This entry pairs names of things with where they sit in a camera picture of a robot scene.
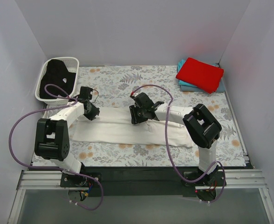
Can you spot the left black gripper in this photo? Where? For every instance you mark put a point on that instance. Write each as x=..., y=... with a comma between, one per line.
x=93, y=111

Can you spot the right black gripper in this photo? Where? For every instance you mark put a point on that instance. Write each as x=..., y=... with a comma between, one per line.
x=135, y=115

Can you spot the white t shirt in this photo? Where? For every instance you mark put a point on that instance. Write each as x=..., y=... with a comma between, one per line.
x=113, y=125

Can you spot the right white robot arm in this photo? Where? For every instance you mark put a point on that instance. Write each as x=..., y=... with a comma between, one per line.
x=201, y=125

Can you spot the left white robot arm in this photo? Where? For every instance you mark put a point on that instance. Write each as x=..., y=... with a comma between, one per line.
x=52, y=135

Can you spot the floral table mat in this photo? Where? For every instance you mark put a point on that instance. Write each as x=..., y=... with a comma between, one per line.
x=113, y=84

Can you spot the white plastic basket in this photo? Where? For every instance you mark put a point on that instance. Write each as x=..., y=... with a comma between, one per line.
x=72, y=65

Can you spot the black t shirt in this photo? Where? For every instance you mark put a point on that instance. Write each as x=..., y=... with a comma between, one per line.
x=58, y=74

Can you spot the red folded t shirt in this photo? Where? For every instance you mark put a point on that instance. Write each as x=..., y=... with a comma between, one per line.
x=202, y=75

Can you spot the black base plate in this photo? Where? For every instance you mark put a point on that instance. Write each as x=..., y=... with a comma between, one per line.
x=151, y=181

